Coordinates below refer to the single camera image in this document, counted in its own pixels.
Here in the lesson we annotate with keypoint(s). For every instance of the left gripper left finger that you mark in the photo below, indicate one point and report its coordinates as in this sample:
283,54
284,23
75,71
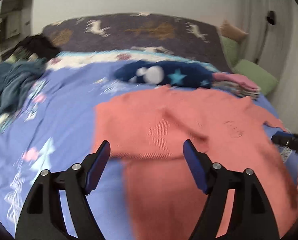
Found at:
42,217

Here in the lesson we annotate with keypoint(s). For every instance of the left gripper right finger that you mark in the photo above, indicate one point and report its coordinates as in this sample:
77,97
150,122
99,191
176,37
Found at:
251,217

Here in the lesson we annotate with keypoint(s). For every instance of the coral pink knit sweater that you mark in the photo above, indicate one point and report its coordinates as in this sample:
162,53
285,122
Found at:
147,130

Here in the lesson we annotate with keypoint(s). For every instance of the grey floral folded clothes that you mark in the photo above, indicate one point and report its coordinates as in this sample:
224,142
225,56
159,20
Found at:
236,89

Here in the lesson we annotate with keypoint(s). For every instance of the green pillow near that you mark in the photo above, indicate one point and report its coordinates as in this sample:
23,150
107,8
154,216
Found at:
257,74

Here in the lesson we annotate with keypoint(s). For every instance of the green pillow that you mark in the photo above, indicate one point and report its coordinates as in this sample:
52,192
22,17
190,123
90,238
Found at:
230,50
257,74

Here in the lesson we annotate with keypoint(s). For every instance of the blue patterned bedspread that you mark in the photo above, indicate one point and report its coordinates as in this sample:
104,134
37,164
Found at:
54,130

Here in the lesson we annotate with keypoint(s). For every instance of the grey curtain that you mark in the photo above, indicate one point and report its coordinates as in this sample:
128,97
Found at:
280,54

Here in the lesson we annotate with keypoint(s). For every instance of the pink folded garment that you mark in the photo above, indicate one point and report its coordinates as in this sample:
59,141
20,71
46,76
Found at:
241,80

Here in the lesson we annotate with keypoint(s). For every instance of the green pillow far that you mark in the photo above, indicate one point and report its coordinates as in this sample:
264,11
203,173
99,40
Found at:
230,50

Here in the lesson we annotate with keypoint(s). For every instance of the black floor lamp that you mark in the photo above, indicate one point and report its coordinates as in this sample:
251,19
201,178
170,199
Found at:
270,20

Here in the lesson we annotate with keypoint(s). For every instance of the tan pillow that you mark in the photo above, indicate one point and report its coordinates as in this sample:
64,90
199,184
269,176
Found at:
234,33

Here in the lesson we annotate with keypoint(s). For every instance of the teal crumpled garment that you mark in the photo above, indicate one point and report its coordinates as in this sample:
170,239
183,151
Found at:
16,79

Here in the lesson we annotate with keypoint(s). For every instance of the navy star fleece blanket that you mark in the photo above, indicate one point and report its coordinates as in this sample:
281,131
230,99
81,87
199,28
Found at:
174,73

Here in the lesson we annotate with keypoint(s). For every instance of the black crumpled garment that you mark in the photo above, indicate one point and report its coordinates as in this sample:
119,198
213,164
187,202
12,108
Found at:
38,45

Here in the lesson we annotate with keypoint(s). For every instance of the dark deer pattern mattress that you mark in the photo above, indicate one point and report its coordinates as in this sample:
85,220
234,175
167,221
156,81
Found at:
153,33

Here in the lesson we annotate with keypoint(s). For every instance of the white wardrobe shelves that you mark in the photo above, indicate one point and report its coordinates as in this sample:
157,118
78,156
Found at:
15,23

